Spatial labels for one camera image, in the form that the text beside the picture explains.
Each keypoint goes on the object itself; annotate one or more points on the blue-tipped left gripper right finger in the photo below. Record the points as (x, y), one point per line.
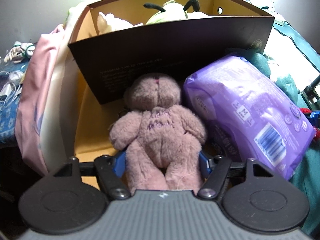
(214, 170)

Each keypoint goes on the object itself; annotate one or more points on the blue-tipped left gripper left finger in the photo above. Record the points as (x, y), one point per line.
(110, 170)

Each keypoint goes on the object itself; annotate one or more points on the teal fuzzy cloth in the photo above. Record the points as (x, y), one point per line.
(271, 69)

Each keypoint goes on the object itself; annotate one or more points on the pink teddy bear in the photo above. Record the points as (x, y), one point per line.
(162, 139)

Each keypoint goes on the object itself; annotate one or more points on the green pea plush toy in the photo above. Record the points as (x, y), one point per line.
(173, 11)

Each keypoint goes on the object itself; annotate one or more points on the red yarn toy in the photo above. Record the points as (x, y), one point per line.
(314, 119)

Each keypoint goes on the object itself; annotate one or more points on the purple pad package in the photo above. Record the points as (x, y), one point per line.
(248, 115)

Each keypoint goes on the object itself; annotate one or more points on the pink cloth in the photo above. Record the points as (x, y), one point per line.
(33, 99)

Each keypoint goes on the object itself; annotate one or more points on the blue floral towel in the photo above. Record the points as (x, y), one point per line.
(11, 88)

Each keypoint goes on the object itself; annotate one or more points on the black cardboard box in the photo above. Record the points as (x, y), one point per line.
(111, 62)

